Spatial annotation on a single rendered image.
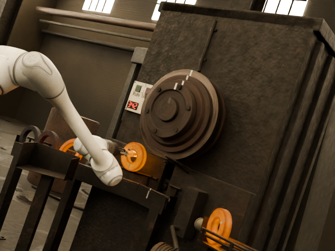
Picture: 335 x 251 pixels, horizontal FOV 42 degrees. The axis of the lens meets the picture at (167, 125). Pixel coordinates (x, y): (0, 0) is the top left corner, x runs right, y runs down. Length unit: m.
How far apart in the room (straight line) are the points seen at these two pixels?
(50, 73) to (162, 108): 0.70
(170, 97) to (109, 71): 9.31
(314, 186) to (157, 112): 1.12
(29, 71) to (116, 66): 9.72
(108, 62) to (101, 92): 0.83
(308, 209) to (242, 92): 0.94
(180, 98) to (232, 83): 0.31
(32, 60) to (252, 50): 1.14
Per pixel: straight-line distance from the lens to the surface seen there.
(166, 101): 2.16
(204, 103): 2.12
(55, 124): 5.02
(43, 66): 1.64
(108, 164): 1.96
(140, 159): 2.32
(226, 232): 1.81
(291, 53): 2.21
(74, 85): 12.20
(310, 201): 2.82
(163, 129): 2.15
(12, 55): 1.73
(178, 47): 2.54
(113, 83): 11.21
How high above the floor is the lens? 0.99
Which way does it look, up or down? 1 degrees up
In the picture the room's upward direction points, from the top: 19 degrees clockwise
